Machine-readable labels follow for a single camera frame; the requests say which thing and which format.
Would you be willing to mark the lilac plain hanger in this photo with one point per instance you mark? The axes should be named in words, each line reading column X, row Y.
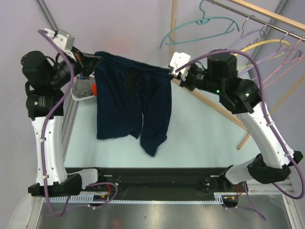
column 283, row 48

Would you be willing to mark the orange garment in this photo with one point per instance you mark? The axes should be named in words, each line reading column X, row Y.
column 94, row 89

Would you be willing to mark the yellow plastic hanger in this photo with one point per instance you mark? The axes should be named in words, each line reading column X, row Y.
column 244, row 36

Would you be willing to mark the white plastic laundry basket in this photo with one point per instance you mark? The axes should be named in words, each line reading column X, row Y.
column 84, row 98

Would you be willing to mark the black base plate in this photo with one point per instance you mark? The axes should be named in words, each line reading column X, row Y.
column 167, row 183

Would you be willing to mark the metal hanging rod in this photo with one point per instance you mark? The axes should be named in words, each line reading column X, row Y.
column 272, row 16

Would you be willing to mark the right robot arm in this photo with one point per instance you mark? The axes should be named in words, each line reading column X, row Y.
column 241, row 97

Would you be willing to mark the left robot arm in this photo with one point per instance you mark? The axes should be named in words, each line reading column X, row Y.
column 45, row 78

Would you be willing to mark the grey garment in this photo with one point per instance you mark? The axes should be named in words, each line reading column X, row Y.
column 82, row 88

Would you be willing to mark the pink plastic hanger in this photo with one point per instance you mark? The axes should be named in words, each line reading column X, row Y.
column 296, row 60

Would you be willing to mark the teal plastic hanger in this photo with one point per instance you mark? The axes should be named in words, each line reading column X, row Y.
column 203, row 28

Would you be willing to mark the white slotted cable duct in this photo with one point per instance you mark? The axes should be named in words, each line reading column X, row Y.
column 95, row 198

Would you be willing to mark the navy blue shorts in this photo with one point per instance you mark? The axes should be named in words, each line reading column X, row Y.
column 133, row 98

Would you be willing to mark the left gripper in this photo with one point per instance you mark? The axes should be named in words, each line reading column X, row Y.
column 86, row 63

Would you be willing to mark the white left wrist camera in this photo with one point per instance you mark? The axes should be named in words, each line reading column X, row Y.
column 61, row 38

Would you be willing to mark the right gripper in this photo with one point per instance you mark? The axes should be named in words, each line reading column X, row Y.
column 186, row 83

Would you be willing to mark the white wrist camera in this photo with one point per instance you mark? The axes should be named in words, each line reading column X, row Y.
column 61, row 38
column 177, row 61

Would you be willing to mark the wooden clothes rack frame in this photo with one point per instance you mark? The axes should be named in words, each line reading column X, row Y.
column 197, row 94

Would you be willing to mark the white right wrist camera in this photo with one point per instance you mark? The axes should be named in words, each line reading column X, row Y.
column 177, row 61

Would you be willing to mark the aluminium frame rail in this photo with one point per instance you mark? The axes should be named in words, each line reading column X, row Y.
column 70, row 110

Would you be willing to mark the lilac notched hanger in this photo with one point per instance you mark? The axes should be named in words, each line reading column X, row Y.
column 251, row 34

